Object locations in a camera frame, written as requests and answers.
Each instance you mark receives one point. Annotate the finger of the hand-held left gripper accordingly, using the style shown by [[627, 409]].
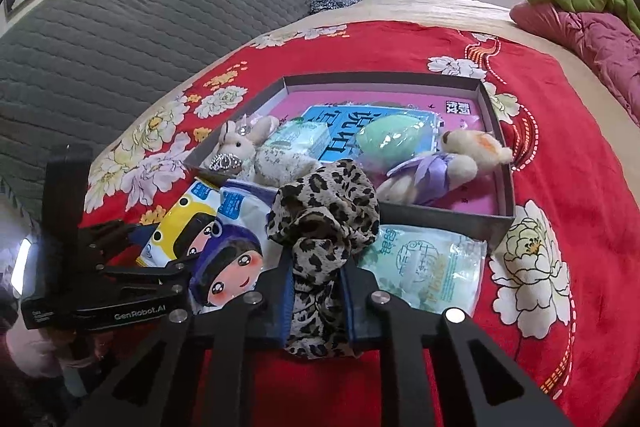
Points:
[[150, 274], [115, 234]]

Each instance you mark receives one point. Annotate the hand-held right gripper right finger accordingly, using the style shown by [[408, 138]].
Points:
[[351, 317]]

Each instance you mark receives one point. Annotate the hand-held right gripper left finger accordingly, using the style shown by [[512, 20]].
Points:
[[286, 312]]

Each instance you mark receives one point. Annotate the yellow cartoon packet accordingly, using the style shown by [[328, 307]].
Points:
[[175, 227]]

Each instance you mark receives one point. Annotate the purple cartoon packet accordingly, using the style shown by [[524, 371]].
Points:
[[230, 267]]

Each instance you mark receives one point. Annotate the green white tissue pack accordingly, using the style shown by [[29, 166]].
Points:
[[300, 137], [425, 267]]

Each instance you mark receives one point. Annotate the leopard print scrunchie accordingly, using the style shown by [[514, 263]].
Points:
[[320, 217]]

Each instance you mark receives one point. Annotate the grey cardboard box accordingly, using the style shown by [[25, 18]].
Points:
[[450, 224]]

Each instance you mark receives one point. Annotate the white speckled scrunchie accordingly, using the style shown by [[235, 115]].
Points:
[[280, 167]]

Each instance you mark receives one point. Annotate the white rabbit plush toy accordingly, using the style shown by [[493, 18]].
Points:
[[240, 144]]

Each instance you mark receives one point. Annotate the green egg-shaped sponge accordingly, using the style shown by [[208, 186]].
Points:
[[395, 139]]

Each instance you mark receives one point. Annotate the bear plush with purple ribbon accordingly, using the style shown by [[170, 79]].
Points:
[[465, 152]]

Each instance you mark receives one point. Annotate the grey quilted headboard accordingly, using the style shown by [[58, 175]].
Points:
[[125, 47]]

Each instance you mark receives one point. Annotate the pink book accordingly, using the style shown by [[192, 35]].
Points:
[[460, 112]]

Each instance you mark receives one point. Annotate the red floral blanket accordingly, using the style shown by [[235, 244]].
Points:
[[575, 157]]

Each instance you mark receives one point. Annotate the beige bed sheet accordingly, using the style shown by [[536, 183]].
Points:
[[400, 9]]

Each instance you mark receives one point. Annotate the blue patterned cloth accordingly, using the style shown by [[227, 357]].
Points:
[[335, 3]]

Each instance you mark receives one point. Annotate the pink quilt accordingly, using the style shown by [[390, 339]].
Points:
[[600, 42]]

